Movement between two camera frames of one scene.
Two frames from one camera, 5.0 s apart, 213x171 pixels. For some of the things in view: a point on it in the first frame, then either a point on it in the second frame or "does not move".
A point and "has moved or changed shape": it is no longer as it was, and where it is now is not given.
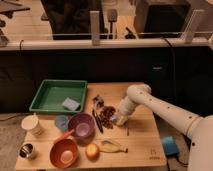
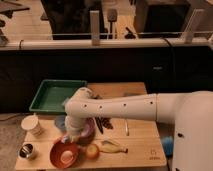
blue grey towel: x=113 y=117 has moved or changed shape
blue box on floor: x=170 y=146 does not move
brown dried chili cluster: x=106 y=113 does not move
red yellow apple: x=92 y=151 does not move
